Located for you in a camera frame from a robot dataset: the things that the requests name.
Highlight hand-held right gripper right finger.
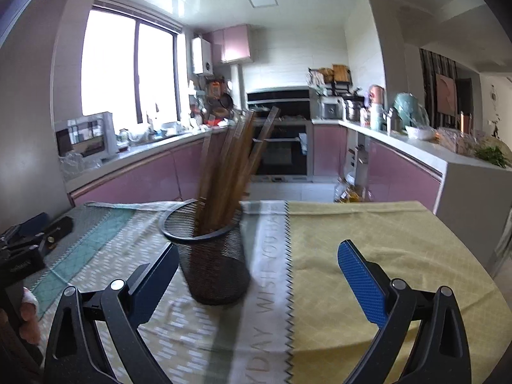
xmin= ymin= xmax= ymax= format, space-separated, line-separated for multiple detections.
xmin=337 ymin=240 xmax=473 ymax=384

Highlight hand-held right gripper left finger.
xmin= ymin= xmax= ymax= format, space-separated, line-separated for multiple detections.
xmin=44 ymin=242 xmax=180 ymax=384

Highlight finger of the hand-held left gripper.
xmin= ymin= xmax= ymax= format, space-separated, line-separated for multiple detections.
xmin=0 ymin=213 xmax=51 ymax=244
xmin=38 ymin=217 xmax=75 ymax=254

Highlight black mesh basket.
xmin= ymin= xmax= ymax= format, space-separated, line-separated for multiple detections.
xmin=159 ymin=199 xmax=252 ymax=305

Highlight bundle of wooden chopsticks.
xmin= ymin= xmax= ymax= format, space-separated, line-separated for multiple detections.
xmin=194 ymin=106 xmax=281 ymax=236

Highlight person's left hand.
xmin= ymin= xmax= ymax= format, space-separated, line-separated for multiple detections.
xmin=18 ymin=287 xmax=41 ymax=347

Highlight yellow checked table cloth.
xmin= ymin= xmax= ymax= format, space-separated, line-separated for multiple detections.
xmin=286 ymin=200 xmax=505 ymax=384

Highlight patterned beige teal table cloth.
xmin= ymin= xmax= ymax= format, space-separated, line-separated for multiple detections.
xmin=24 ymin=199 xmax=297 ymax=384

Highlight clear plastic bag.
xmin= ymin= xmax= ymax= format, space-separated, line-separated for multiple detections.
xmin=60 ymin=154 xmax=100 ymax=177

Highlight yellow cooking oil bottle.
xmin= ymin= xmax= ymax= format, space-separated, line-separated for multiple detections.
xmin=334 ymin=178 xmax=372 ymax=204

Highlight pink lower cabinets window side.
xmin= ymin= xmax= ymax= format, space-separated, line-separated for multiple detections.
xmin=68 ymin=126 xmax=249 ymax=209

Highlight white microwave oven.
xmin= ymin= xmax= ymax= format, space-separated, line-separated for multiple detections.
xmin=55 ymin=112 xmax=118 ymax=158

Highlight grey refrigerator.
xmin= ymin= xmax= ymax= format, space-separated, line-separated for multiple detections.
xmin=0 ymin=0 xmax=73 ymax=241

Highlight pink lower cabinets long run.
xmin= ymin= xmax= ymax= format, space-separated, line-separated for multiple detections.
xmin=312 ymin=124 xmax=444 ymax=214

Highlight black built-in oven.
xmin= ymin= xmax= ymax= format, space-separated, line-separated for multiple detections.
xmin=248 ymin=118 xmax=313 ymax=177

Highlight white bowl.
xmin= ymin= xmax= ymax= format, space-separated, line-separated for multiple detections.
xmin=405 ymin=125 xmax=435 ymax=140

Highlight steel stock pot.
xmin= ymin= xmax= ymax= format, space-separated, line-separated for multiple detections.
xmin=344 ymin=98 xmax=363 ymax=123

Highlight plastic bag of food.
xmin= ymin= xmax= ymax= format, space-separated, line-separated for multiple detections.
xmin=434 ymin=127 xmax=481 ymax=155

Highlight silver rice cooker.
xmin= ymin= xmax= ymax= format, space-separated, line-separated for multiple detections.
xmin=319 ymin=97 xmax=345 ymax=120

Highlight kitchen window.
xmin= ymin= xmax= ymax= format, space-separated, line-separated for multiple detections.
xmin=82 ymin=4 xmax=188 ymax=124

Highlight green plastic wrapped appliance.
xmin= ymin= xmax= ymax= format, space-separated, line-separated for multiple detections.
xmin=394 ymin=93 xmax=430 ymax=129

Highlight green leafy vegetables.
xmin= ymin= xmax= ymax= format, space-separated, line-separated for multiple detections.
xmin=474 ymin=144 xmax=508 ymax=169

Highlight pink thermos jug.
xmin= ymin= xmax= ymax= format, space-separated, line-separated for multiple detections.
xmin=368 ymin=85 xmax=385 ymax=129

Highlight black range hood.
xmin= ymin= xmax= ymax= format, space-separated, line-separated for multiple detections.
xmin=246 ymin=87 xmax=313 ymax=118

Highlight dark striped curtain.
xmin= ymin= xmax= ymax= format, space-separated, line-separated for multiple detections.
xmin=419 ymin=48 xmax=459 ymax=129

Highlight black rack with cutting boards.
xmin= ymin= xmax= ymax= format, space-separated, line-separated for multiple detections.
xmin=308 ymin=64 xmax=353 ymax=97

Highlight white water heater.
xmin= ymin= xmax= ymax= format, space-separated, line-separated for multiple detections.
xmin=191 ymin=37 xmax=213 ymax=76

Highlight wall utensil rack with pans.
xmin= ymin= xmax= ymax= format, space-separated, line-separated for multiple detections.
xmin=202 ymin=78 xmax=235 ymax=121

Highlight pink wall picture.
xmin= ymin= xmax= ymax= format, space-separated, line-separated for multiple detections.
xmin=435 ymin=73 xmax=457 ymax=115

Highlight pink upper wall cabinet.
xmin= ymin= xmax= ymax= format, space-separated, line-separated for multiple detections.
xmin=210 ymin=24 xmax=253 ymax=65

